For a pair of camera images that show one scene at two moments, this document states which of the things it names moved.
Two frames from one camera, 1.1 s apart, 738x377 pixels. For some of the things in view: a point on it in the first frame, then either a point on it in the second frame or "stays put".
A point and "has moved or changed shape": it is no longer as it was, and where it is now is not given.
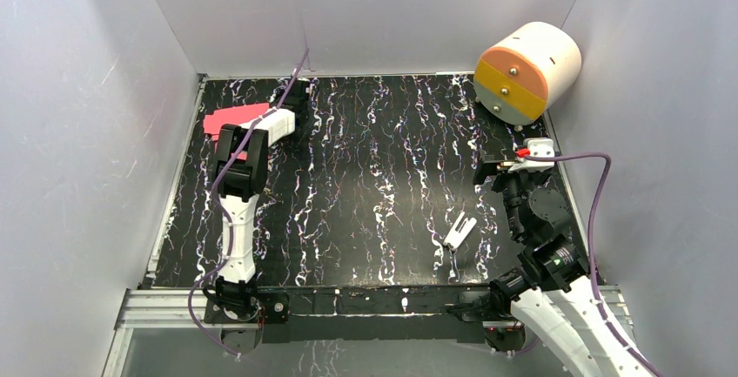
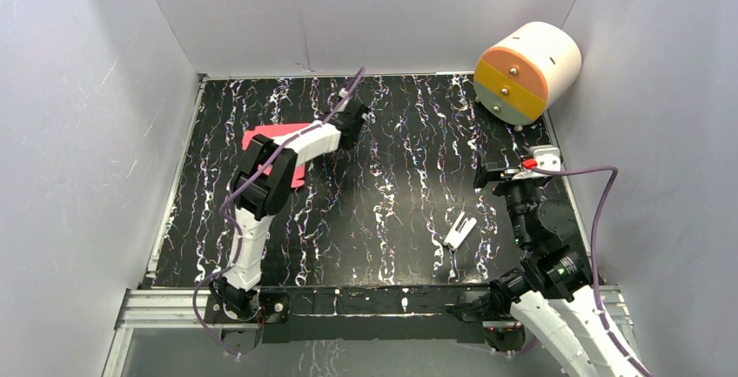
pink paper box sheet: [213, 124] has moved or changed shape
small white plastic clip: [454, 238] stays put
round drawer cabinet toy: [526, 72] stays put
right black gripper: [486, 165] stays put
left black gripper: [301, 106] to [358, 116]
